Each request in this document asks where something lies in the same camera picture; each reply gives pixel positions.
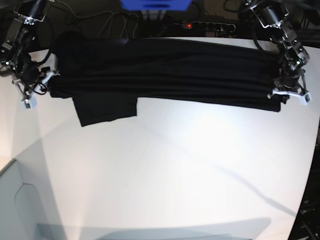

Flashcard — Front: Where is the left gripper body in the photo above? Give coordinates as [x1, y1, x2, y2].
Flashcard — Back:
[273, 72, 307, 93]

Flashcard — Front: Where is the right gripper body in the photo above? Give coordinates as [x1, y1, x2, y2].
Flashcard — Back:
[11, 65, 49, 94]

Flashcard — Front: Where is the black T-shirt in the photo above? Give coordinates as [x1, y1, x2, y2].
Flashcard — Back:
[48, 38, 283, 127]

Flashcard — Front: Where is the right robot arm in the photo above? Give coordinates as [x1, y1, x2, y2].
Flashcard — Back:
[0, 0, 56, 97]

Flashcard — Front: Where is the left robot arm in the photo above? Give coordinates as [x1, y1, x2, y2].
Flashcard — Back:
[241, 0, 312, 105]

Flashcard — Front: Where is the black power strip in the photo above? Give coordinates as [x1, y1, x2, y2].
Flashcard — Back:
[181, 21, 236, 33]

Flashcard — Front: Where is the blue box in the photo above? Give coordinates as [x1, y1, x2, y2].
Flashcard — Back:
[120, 0, 192, 11]

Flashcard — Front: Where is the grey cabinet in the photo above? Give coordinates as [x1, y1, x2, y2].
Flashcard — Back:
[0, 159, 52, 240]

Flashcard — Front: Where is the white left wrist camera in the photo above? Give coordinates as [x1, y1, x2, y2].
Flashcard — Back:
[289, 91, 312, 106]

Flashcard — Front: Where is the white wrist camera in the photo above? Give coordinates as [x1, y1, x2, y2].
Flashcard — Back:
[289, 91, 312, 106]
[21, 97, 37, 110]

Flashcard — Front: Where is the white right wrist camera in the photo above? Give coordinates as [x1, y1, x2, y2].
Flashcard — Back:
[21, 97, 37, 110]

